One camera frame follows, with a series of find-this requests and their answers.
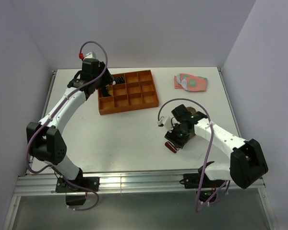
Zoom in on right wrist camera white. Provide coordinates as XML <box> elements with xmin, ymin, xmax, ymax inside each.
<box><xmin>157</xmin><ymin>116</ymin><xmax>175</xmax><ymax>133</ymax></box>

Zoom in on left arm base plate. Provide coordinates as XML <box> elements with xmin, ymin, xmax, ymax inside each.
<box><xmin>55</xmin><ymin>177</ymin><xmax>100</xmax><ymax>193</ymax></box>

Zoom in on checkered brown rolled sock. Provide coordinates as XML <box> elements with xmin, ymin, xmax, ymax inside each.
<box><xmin>101</xmin><ymin>86</ymin><xmax>111</xmax><ymax>97</ymax></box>

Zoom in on pink green dotted sock pair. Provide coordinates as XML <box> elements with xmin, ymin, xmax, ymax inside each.
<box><xmin>173</xmin><ymin>73</ymin><xmax>208</xmax><ymax>92</ymax></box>

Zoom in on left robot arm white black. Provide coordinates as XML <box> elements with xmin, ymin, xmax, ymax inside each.
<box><xmin>26</xmin><ymin>58</ymin><xmax>114</xmax><ymax>191</ymax></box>

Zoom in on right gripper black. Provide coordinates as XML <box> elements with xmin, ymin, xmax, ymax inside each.
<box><xmin>165</xmin><ymin>121</ymin><xmax>191</xmax><ymax>149</ymax></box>

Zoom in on black white striped sock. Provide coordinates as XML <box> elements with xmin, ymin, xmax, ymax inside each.
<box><xmin>112</xmin><ymin>76</ymin><xmax>125</xmax><ymax>85</ymax></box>

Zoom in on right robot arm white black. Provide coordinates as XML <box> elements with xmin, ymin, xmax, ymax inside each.
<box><xmin>157</xmin><ymin>104</ymin><xmax>268</xmax><ymax>189</ymax></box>

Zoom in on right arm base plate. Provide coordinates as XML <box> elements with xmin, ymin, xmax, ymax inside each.
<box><xmin>179</xmin><ymin>172</ymin><xmax>225</xmax><ymax>189</ymax></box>

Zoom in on orange compartment tray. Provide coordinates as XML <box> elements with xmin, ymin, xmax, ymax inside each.
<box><xmin>98</xmin><ymin>70</ymin><xmax>159</xmax><ymax>115</ymax></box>

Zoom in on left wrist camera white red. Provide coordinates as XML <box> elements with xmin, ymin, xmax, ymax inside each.
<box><xmin>79</xmin><ymin>51</ymin><xmax>96</xmax><ymax>60</ymax></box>

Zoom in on brown sock striped cuff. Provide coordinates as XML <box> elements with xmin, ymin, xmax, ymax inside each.
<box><xmin>165</xmin><ymin>104</ymin><xmax>196</xmax><ymax>153</ymax></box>

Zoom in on aluminium rail frame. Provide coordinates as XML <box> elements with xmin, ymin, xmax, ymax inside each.
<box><xmin>13</xmin><ymin>168</ymin><xmax>265</xmax><ymax>197</ymax></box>

